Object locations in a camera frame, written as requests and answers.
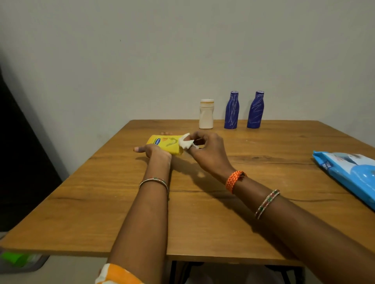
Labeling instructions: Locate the person's left hand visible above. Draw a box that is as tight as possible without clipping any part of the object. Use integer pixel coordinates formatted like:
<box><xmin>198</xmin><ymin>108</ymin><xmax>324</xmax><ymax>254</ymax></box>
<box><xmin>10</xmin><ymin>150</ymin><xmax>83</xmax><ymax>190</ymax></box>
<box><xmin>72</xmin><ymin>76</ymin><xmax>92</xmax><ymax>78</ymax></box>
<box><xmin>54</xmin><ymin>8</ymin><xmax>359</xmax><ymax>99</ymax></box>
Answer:
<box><xmin>133</xmin><ymin>131</ymin><xmax>173</xmax><ymax>164</ymax></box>

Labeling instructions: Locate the person's right hand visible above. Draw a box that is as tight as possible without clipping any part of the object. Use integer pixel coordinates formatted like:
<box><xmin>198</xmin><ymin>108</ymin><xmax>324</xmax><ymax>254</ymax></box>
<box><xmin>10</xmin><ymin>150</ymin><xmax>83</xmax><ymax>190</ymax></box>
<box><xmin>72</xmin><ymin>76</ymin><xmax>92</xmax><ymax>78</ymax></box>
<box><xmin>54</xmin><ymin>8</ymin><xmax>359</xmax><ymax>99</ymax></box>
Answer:
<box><xmin>185</xmin><ymin>131</ymin><xmax>236</xmax><ymax>183</ymax></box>

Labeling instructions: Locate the yellow bottle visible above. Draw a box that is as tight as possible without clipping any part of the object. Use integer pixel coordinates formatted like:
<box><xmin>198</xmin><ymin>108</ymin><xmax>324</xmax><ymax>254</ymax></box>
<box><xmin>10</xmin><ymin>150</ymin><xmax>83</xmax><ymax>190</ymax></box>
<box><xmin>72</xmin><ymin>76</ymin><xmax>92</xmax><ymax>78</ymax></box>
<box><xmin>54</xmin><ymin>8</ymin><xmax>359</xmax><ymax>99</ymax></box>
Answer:
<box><xmin>146</xmin><ymin>134</ymin><xmax>184</xmax><ymax>156</ymax></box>

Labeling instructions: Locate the white wet wipe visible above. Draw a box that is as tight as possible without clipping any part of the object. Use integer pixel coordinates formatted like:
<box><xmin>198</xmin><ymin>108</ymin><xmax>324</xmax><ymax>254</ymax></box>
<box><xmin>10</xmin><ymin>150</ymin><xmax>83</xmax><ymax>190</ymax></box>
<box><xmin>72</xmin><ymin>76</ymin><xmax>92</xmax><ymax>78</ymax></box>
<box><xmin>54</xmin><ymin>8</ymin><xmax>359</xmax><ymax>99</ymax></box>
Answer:
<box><xmin>178</xmin><ymin>133</ymin><xmax>200</xmax><ymax>150</ymax></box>

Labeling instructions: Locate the white bottle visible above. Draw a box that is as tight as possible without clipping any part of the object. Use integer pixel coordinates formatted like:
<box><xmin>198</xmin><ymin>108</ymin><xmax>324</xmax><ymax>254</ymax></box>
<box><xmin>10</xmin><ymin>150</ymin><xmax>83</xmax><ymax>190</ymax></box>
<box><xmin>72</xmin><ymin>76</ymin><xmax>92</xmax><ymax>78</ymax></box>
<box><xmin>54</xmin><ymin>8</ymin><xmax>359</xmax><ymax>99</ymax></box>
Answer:
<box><xmin>199</xmin><ymin>99</ymin><xmax>215</xmax><ymax>130</ymax></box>

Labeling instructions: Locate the blue scribbled bottle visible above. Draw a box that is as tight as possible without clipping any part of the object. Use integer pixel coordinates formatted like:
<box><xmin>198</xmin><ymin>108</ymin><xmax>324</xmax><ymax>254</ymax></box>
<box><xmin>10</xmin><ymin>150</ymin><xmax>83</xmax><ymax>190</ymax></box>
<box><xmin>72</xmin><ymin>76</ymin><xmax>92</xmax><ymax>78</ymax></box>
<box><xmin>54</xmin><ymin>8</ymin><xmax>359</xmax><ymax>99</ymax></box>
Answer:
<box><xmin>224</xmin><ymin>91</ymin><xmax>240</xmax><ymax>130</ymax></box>
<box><xmin>246</xmin><ymin>91</ymin><xmax>265</xmax><ymax>129</ymax></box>

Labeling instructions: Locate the blue wet wipes pack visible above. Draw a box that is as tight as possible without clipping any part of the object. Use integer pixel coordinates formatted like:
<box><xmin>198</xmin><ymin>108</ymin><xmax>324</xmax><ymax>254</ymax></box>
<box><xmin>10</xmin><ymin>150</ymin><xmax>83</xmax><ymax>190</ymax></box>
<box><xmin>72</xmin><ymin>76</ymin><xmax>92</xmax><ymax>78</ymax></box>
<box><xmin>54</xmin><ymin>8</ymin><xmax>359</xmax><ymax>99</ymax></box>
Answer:
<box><xmin>312</xmin><ymin>151</ymin><xmax>375</xmax><ymax>211</ymax></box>

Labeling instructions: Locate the person's right forearm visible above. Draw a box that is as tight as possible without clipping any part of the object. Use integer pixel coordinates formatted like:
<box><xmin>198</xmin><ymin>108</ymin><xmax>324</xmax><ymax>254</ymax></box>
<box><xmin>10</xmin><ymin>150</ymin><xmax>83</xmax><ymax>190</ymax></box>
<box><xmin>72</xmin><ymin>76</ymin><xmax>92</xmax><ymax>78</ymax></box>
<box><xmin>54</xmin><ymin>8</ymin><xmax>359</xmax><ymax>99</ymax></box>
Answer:
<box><xmin>231</xmin><ymin>175</ymin><xmax>375</xmax><ymax>284</ymax></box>

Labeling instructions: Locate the person's left forearm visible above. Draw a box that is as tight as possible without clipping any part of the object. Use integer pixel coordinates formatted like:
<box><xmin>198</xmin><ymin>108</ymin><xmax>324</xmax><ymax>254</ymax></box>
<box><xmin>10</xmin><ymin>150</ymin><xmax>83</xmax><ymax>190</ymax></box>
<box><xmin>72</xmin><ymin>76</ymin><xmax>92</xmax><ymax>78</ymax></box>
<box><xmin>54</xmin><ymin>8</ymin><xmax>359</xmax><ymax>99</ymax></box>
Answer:
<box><xmin>107</xmin><ymin>158</ymin><xmax>173</xmax><ymax>284</ymax></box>

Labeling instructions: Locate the thin beaded bangle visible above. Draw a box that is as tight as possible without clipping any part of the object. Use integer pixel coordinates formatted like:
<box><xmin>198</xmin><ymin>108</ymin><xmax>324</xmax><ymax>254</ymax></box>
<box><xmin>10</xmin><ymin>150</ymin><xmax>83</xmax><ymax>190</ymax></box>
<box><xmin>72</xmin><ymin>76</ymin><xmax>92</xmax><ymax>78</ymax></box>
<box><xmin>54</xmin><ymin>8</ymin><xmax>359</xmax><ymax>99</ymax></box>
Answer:
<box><xmin>138</xmin><ymin>177</ymin><xmax>170</xmax><ymax>194</ymax></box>
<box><xmin>254</xmin><ymin>189</ymin><xmax>281</xmax><ymax>220</ymax></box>

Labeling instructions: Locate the orange thread wristband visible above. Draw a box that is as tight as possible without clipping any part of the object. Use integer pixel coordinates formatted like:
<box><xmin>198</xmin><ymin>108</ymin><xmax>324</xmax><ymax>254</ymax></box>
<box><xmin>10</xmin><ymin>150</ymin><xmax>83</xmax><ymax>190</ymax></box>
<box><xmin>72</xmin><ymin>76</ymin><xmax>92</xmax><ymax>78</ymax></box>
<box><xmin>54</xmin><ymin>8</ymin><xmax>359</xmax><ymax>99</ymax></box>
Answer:
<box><xmin>225</xmin><ymin>170</ymin><xmax>248</xmax><ymax>195</ymax></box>

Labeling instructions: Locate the wooden table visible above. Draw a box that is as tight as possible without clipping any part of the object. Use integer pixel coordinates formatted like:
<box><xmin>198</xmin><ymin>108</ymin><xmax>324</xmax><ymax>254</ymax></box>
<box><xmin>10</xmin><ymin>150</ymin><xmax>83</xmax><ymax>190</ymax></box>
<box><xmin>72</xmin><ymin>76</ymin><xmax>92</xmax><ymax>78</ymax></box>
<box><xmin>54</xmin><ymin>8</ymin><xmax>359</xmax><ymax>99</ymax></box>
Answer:
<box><xmin>0</xmin><ymin>119</ymin><xmax>375</xmax><ymax>267</ymax></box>

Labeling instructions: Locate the black metal table leg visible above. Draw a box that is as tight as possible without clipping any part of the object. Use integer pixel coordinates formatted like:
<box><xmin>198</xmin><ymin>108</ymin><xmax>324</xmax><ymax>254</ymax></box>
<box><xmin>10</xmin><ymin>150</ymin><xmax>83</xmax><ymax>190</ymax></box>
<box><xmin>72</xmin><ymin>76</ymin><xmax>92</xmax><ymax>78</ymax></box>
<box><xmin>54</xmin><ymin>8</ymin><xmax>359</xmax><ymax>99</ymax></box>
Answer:
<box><xmin>265</xmin><ymin>264</ymin><xmax>305</xmax><ymax>284</ymax></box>
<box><xmin>168</xmin><ymin>261</ymin><xmax>204</xmax><ymax>284</ymax></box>

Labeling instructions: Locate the grey bin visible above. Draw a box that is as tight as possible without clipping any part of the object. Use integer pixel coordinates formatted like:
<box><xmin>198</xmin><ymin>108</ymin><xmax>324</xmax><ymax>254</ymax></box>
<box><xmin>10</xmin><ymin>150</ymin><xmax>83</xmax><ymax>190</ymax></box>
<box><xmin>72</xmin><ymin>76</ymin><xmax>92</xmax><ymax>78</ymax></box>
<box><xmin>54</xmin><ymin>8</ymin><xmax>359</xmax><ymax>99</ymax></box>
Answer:
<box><xmin>0</xmin><ymin>251</ymin><xmax>50</xmax><ymax>274</ymax></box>

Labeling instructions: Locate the green item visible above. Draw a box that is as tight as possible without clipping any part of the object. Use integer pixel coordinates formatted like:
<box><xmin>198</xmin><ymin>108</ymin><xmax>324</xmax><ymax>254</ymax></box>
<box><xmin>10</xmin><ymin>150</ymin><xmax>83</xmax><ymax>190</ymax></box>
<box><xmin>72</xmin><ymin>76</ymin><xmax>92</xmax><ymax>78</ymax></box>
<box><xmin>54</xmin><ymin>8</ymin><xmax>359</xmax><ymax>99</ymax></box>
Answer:
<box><xmin>0</xmin><ymin>251</ymin><xmax>33</xmax><ymax>267</ymax></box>

